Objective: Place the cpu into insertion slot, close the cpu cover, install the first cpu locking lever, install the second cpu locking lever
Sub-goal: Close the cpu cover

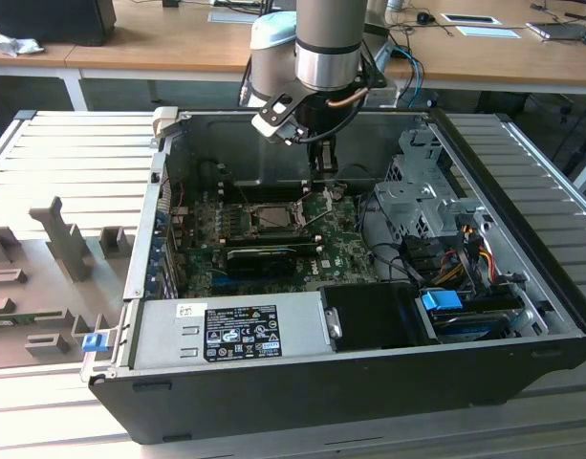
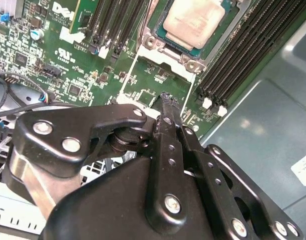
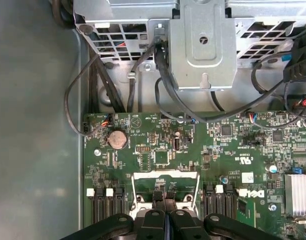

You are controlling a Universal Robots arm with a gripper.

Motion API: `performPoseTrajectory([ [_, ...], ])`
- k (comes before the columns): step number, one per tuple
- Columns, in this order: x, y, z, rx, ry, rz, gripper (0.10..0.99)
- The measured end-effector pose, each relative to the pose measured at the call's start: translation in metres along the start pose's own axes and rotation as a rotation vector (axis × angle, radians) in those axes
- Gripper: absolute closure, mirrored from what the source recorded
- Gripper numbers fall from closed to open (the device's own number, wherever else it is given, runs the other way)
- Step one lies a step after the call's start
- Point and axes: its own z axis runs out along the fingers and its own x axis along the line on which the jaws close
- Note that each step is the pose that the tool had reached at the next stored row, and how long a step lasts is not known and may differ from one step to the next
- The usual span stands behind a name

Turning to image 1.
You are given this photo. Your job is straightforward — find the metal drive cage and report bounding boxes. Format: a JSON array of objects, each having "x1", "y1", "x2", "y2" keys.
[{"x1": 372, "y1": 124, "x2": 492, "y2": 243}]

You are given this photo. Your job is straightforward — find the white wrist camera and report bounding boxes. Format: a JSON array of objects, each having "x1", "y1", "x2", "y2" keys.
[{"x1": 250, "y1": 92, "x2": 307, "y2": 146}]

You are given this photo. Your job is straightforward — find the green motherboard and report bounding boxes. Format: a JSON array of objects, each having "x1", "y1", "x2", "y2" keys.
[{"x1": 170, "y1": 184, "x2": 387, "y2": 298}]

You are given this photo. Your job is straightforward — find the black box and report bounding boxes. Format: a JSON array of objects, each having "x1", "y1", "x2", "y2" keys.
[{"x1": 0, "y1": 0, "x2": 118, "y2": 48}]

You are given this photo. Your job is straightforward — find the black PC case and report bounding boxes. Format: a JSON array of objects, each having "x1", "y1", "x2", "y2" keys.
[{"x1": 79, "y1": 105, "x2": 586, "y2": 447}]

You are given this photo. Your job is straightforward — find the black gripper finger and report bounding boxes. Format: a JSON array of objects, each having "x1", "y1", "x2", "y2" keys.
[{"x1": 309, "y1": 136, "x2": 340, "y2": 182}]

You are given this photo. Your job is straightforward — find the white desk cable hatch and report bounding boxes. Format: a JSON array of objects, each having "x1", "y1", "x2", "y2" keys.
[
  {"x1": 207, "y1": 9, "x2": 255, "y2": 25},
  {"x1": 456, "y1": 26, "x2": 526, "y2": 40},
  {"x1": 440, "y1": 12, "x2": 503, "y2": 26}
]

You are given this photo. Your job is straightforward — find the wooden office desk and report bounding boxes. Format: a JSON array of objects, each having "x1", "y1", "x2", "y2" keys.
[{"x1": 0, "y1": 0, "x2": 586, "y2": 114}]

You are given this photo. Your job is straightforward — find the thin metal locking lever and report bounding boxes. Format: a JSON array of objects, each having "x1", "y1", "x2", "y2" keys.
[{"x1": 238, "y1": 184, "x2": 258, "y2": 226}]

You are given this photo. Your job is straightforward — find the metal socket cover frame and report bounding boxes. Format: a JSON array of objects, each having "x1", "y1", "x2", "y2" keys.
[{"x1": 294, "y1": 184, "x2": 341, "y2": 229}]

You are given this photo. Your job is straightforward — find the CPU socket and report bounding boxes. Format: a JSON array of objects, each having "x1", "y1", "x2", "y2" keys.
[{"x1": 244, "y1": 200, "x2": 308, "y2": 238}]

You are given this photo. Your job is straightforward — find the crumpled white cloth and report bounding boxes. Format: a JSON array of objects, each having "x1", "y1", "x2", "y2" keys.
[{"x1": 0, "y1": 26, "x2": 46, "y2": 58}]

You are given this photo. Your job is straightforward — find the green circuit board strip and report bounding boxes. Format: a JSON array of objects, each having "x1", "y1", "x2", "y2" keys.
[{"x1": 0, "y1": 311, "x2": 67, "y2": 329}]

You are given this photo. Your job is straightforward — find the blue case latch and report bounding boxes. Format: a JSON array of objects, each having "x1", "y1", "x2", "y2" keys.
[{"x1": 81, "y1": 333, "x2": 107, "y2": 354}]

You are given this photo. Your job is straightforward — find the beige case latch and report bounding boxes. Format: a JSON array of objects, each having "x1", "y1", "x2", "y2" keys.
[{"x1": 151, "y1": 106, "x2": 180, "y2": 141}]

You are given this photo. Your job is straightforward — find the silver power supply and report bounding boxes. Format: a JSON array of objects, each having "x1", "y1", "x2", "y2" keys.
[{"x1": 129, "y1": 290, "x2": 345, "y2": 370}]

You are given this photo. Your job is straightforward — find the grey parts rack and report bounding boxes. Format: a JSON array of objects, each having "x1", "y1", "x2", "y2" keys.
[{"x1": 0, "y1": 194, "x2": 137, "y2": 370}]

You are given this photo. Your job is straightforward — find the grey laptop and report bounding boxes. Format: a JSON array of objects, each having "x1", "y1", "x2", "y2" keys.
[{"x1": 525, "y1": 21, "x2": 586, "y2": 43}]

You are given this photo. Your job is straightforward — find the black plastic shroud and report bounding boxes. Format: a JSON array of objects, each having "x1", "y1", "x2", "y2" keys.
[{"x1": 317, "y1": 280, "x2": 441, "y2": 354}]

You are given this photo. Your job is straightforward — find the hard disk in blue carrier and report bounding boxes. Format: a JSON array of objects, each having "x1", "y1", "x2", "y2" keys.
[{"x1": 419, "y1": 288, "x2": 526, "y2": 344}]

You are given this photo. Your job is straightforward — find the yellow power wire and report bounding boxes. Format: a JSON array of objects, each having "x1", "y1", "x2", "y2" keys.
[{"x1": 435, "y1": 238, "x2": 495, "y2": 286}]

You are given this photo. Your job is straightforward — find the black RAM slot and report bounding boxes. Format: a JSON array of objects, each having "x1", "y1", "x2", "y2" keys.
[
  {"x1": 220, "y1": 192, "x2": 311, "y2": 203},
  {"x1": 224, "y1": 236, "x2": 323, "y2": 251},
  {"x1": 218, "y1": 178, "x2": 309, "y2": 188},
  {"x1": 218, "y1": 187, "x2": 311, "y2": 197},
  {"x1": 222, "y1": 230, "x2": 320, "y2": 243},
  {"x1": 219, "y1": 184, "x2": 309, "y2": 192}
]

